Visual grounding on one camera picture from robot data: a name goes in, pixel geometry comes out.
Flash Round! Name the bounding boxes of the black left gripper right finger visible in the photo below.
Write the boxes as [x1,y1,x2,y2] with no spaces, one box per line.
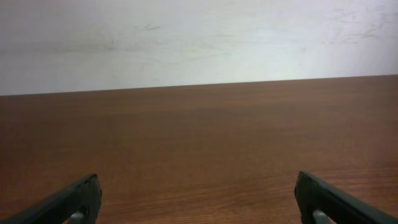
[294,171,397,224]

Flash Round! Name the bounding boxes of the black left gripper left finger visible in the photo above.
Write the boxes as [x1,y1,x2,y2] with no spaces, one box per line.
[1,174,102,224]

